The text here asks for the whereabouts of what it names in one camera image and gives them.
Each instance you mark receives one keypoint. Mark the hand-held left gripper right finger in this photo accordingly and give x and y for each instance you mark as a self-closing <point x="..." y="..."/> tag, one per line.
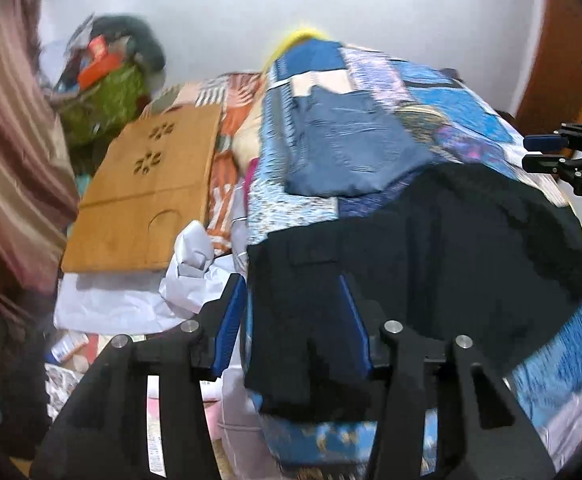
<point x="356" y="320"/>

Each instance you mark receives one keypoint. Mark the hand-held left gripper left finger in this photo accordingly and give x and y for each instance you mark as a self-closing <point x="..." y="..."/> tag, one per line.
<point x="228" y="320"/>

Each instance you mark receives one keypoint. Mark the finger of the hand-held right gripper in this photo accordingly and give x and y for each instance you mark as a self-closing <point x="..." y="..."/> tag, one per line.
<point x="546" y="165"/>
<point x="541" y="142"/>

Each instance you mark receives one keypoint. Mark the black pants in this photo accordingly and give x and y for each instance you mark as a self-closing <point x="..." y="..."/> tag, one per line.
<point x="421" y="260"/>

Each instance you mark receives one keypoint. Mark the white crumpled cloth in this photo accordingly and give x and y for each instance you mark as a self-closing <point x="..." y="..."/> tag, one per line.
<point x="196" y="255"/>

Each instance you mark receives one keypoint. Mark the blue patchwork blanket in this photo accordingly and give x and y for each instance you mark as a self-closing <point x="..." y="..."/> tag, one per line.
<point x="471" y="105"/>

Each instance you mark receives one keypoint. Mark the wooden door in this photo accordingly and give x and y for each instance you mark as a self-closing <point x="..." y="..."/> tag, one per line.
<point x="561" y="60"/>

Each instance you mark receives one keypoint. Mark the white pink carton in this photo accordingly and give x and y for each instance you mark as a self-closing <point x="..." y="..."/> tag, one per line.
<point x="211" y="410"/>

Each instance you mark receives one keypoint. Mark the wooden lap desk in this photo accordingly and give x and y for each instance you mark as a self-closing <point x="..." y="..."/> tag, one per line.
<point x="136" y="210"/>

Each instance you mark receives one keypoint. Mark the white orange tube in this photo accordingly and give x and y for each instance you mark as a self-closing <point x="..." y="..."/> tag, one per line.
<point x="66" y="347"/>

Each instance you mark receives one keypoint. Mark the folded blue jeans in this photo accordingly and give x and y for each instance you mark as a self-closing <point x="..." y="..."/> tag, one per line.
<point x="351" y="145"/>

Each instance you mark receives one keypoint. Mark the dark cloth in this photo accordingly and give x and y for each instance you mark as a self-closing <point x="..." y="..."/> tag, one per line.
<point x="16" y="385"/>

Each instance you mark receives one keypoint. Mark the orange patterned bed sheet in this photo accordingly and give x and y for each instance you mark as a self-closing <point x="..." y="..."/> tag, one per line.
<point x="231" y="95"/>

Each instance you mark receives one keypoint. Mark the pale printed bed sheet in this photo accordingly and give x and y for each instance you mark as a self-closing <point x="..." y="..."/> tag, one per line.
<point x="576" y="410"/>

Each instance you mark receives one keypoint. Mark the green patterned bag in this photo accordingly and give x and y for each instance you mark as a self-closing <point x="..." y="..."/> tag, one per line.
<point x="111" y="95"/>

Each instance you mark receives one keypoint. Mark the yellow foam tube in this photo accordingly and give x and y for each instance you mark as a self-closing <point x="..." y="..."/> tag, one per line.
<point x="296" y="35"/>

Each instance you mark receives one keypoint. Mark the striped pink gold curtain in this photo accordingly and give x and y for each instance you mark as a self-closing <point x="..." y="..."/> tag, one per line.
<point x="11" y="160"/>

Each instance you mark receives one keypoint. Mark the orange box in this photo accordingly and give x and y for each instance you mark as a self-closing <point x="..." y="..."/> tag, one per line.
<point x="98" y="69"/>

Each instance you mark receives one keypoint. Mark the grey plush toy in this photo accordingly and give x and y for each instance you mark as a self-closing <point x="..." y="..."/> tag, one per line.
<point x="136" y="35"/>

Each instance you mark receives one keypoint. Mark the red box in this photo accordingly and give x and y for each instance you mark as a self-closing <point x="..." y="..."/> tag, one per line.
<point x="98" y="46"/>

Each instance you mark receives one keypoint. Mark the pale plastic bag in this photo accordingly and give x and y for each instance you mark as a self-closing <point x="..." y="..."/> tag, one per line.
<point x="58" y="60"/>

